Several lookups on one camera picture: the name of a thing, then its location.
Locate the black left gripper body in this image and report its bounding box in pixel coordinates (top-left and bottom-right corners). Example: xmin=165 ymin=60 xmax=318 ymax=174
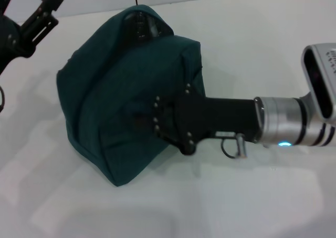
xmin=0 ymin=14 xmax=23 ymax=70

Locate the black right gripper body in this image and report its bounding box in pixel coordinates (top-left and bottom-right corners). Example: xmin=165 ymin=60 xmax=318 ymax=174
xmin=172 ymin=83 xmax=261 ymax=156

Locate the teal fabric tote bag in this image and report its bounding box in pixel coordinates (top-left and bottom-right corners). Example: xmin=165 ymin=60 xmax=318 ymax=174
xmin=56 ymin=4 xmax=207 ymax=188

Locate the right gripper cable with plug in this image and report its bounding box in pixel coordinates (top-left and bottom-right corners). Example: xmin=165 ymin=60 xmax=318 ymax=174
xmin=214 ymin=131 xmax=249 ymax=160

